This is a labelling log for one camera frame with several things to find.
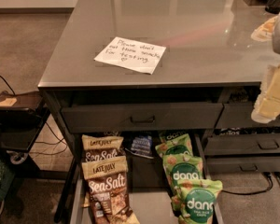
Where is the top left grey drawer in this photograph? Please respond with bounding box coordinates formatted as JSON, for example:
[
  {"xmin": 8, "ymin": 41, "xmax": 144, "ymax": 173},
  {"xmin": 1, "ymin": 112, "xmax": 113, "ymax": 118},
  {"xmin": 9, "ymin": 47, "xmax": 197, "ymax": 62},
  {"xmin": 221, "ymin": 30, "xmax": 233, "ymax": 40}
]
[{"xmin": 62, "ymin": 103, "xmax": 223, "ymax": 133}]

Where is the middle right grey drawer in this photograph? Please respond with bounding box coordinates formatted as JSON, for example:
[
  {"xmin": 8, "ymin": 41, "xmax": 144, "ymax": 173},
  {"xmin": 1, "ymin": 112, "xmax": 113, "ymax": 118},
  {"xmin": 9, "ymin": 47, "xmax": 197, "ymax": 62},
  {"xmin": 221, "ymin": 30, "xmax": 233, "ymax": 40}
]
[{"xmin": 204, "ymin": 133, "xmax": 280, "ymax": 156}]

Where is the open middle grey drawer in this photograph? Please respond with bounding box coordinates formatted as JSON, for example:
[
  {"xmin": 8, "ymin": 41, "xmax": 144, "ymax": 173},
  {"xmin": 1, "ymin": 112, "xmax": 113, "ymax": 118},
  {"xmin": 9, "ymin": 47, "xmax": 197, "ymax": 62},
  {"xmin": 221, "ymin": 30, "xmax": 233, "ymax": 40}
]
[{"xmin": 69, "ymin": 131, "xmax": 225, "ymax": 224}]

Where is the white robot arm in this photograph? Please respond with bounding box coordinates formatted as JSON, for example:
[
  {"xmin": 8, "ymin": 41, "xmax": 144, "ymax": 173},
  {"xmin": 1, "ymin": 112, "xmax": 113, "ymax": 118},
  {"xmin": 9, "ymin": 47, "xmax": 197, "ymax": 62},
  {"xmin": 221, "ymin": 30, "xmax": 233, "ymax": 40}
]
[{"xmin": 251, "ymin": 12, "xmax": 280, "ymax": 123}]

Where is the front green dang chip bag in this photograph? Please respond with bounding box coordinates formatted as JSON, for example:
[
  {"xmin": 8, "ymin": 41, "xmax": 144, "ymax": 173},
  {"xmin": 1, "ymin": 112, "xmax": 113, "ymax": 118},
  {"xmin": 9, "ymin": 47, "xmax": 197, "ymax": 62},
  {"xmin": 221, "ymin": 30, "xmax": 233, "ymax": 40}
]
[{"xmin": 172, "ymin": 179, "xmax": 223, "ymax": 224}]

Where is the black floor cable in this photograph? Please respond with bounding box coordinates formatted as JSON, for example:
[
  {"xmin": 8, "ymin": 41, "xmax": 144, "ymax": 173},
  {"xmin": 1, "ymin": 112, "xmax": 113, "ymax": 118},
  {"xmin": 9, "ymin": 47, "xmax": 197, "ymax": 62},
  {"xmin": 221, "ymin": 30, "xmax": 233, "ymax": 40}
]
[{"xmin": 222, "ymin": 171, "xmax": 274, "ymax": 196}]

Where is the middle green dang chip bag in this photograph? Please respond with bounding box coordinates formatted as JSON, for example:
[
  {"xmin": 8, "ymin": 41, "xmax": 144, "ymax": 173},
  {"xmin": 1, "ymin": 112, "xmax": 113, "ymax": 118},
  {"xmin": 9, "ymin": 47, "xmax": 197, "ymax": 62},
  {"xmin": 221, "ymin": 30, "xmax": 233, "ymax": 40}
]
[{"xmin": 162, "ymin": 154, "xmax": 203, "ymax": 195}]

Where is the brown sea salt chip bag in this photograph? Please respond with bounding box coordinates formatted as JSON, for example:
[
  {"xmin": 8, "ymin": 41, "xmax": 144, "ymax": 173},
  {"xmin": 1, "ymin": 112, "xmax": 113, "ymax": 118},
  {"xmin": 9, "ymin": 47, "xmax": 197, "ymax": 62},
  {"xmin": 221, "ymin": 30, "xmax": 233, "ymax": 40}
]
[
  {"xmin": 82, "ymin": 135, "xmax": 125, "ymax": 162},
  {"xmin": 82, "ymin": 156, "xmax": 140, "ymax": 224}
]

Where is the green crate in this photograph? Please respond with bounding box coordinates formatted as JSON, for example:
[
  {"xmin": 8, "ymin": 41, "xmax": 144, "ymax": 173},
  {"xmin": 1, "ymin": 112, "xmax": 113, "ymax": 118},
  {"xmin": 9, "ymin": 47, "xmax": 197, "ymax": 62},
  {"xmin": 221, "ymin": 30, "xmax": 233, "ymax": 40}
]
[{"xmin": 0, "ymin": 154, "xmax": 16, "ymax": 203}]

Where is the green dang chip bag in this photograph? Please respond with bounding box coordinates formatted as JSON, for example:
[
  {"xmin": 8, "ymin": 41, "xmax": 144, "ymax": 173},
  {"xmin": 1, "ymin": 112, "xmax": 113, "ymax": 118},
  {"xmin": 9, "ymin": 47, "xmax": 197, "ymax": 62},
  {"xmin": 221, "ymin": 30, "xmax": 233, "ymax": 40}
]
[
  {"xmin": 172, "ymin": 179, "xmax": 223, "ymax": 224},
  {"xmin": 155, "ymin": 133, "xmax": 193, "ymax": 158},
  {"xmin": 162, "ymin": 154, "xmax": 203, "ymax": 195}
]

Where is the black side cart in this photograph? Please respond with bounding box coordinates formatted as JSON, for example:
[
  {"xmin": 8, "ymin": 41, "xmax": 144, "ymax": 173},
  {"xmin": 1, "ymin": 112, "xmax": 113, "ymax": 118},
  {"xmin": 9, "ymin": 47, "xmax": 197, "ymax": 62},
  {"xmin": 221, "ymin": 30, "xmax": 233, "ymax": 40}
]
[{"xmin": 0, "ymin": 91, "xmax": 49, "ymax": 153}]

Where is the bottom right grey drawer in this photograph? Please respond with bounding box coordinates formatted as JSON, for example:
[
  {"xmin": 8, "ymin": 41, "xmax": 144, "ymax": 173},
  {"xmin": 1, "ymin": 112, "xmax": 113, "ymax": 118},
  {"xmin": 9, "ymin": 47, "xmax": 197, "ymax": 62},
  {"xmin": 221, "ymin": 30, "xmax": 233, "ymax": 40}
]
[{"xmin": 206, "ymin": 157, "xmax": 280, "ymax": 173}]

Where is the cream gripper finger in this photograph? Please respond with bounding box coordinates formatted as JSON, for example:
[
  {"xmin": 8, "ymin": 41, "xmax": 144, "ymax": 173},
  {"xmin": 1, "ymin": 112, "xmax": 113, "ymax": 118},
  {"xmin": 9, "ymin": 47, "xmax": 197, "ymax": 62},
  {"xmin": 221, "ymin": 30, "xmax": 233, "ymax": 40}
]
[{"xmin": 251, "ymin": 64, "xmax": 280, "ymax": 123}]

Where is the top right grey drawer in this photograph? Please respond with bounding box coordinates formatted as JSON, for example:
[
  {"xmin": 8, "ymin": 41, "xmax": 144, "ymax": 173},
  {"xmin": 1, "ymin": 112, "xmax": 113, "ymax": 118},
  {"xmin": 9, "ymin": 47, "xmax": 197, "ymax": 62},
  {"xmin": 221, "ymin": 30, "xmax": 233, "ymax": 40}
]
[{"xmin": 216, "ymin": 102, "xmax": 280, "ymax": 129}]

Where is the blue snack bag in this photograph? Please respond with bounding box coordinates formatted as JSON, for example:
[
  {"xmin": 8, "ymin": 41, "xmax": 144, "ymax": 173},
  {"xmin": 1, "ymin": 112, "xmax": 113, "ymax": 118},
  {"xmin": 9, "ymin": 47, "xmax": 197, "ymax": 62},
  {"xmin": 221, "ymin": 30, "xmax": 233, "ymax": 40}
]
[{"xmin": 130, "ymin": 135, "xmax": 153, "ymax": 159}]

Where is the white handwritten paper note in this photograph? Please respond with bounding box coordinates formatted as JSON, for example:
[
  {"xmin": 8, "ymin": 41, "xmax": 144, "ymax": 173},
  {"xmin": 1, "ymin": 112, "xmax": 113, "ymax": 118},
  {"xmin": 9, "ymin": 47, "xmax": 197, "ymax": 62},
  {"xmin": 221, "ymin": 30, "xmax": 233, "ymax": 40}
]
[{"xmin": 94, "ymin": 37, "xmax": 166, "ymax": 75}]

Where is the rear green dang chip bag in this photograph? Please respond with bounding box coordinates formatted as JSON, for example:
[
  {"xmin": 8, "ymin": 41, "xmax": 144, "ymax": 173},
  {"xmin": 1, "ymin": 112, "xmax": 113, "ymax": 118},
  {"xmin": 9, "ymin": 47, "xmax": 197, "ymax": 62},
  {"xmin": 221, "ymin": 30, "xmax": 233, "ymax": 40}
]
[{"xmin": 155, "ymin": 133, "xmax": 193, "ymax": 158}]

